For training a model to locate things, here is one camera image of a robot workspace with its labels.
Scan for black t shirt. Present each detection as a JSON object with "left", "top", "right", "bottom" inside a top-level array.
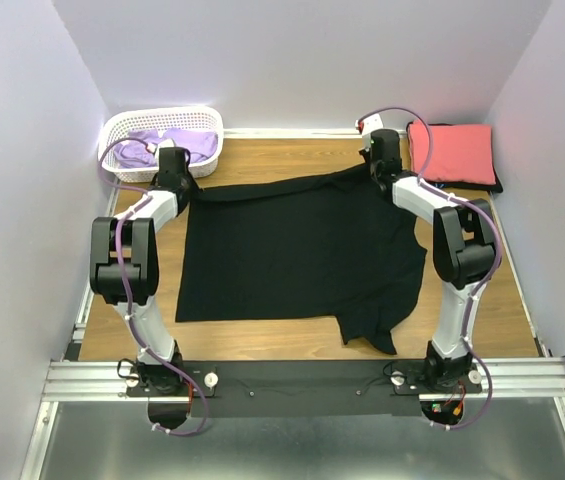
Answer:
[
  {"left": 176, "top": 165, "right": 427, "bottom": 355},
  {"left": 423, "top": 124, "right": 503, "bottom": 193}
]

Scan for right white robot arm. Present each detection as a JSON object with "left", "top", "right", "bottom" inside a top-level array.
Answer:
[{"left": 360, "top": 127, "right": 502, "bottom": 392}]

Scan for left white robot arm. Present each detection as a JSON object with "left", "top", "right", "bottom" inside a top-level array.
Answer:
[{"left": 89, "top": 141, "right": 203, "bottom": 395}]

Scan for purple t shirt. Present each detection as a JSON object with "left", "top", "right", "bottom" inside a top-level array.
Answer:
[{"left": 113, "top": 128, "right": 218, "bottom": 168}]

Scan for white plastic laundry basket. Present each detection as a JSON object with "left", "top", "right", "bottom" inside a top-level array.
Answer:
[{"left": 98, "top": 105, "right": 224, "bottom": 183}]

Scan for folded red t shirt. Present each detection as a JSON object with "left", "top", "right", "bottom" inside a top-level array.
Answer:
[{"left": 407, "top": 121, "right": 497, "bottom": 187}]

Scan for folded black t shirt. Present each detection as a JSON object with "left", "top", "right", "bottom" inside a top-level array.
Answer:
[{"left": 423, "top": 124, "right": 503, "bottom": 193}]

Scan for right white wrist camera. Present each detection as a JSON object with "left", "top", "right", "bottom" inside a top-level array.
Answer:
[{"left": 357, "top": 113, "right": 384, "bottom": 136}]

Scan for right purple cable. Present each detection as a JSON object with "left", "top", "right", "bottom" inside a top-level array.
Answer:
[{"left": 356, "top": 106, "right": 505, "bottom": 361}]

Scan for purple cable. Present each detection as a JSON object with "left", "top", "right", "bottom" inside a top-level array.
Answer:
[
  {"left": 356, "top": 106, "right": 505, "bottom": 361},
  {"left": 96, "top": 141, "right": 211, "bottom": 439}
]

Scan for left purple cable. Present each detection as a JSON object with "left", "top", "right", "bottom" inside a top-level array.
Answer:
[{"left": 96, "top": 141, "right": 211, "bottom": 439}]

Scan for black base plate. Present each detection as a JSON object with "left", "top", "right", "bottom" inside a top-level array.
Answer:
[{"left": 117, "top": 359, "right": 490, "bottom": 434}]

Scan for aluminium frame rail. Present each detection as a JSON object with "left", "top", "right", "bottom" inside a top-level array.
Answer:
[{"left": 41, "top": 357, "right": 133, "bottom": 401}]

